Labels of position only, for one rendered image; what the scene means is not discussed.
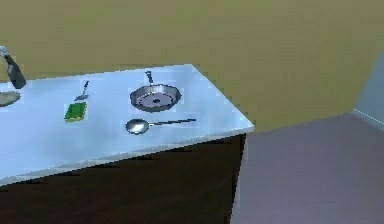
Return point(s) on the dark brown kitchen counter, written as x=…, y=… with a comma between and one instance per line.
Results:
x=133, y=186

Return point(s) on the silver frying pan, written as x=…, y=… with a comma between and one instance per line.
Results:
x=155, y=98

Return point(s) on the grey spatula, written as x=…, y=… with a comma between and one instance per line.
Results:
x=82, y=96

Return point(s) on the green sponge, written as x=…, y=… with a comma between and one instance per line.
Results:
x=76, y=111

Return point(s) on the dark grey spray bottle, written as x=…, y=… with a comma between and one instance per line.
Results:
x=15, y=74

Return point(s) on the grey round plate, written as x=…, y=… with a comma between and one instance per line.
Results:
x=6, y=98

